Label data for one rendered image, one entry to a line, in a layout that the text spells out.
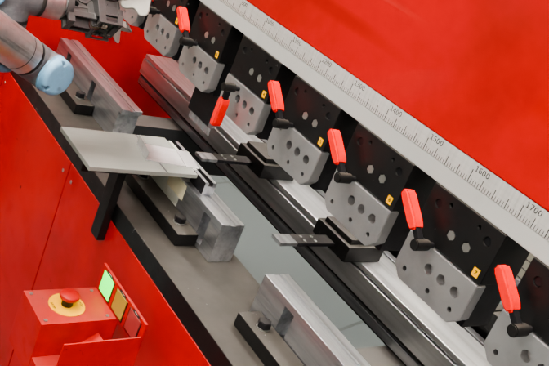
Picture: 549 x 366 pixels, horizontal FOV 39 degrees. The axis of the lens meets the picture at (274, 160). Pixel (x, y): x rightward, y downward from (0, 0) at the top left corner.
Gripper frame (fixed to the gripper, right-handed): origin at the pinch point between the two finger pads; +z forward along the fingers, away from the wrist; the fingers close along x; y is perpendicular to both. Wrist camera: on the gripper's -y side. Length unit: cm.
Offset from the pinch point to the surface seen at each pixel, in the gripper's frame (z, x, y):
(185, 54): 11.4, -4.7, 5.9
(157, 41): 11.9, -16.0, -3.4
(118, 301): -8, -11, 61
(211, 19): 11.7, 6.5, 2.8
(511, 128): 12, 70, 55
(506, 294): 8, 65, 77
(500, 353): 11, 59, 84
